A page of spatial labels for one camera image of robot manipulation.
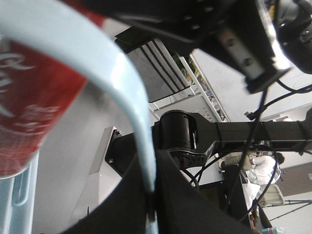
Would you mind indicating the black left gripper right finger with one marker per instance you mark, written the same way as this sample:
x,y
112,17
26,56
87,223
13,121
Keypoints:
x,y
181,209

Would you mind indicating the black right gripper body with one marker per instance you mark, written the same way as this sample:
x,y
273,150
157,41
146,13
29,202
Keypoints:
x,y
238,33

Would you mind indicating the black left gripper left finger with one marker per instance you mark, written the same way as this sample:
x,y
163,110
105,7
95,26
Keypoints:
x,y
125,211

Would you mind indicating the red coke bottle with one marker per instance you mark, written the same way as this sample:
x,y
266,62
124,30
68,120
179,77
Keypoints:
x,y
35,91

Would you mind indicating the light blue plastic basket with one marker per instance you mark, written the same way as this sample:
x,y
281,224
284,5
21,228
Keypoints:
x,y
61,32

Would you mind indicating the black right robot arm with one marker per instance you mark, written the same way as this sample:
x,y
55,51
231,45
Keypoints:
x,y
284,136

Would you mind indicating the person in white shirt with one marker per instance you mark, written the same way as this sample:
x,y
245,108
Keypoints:
x,y
260,169

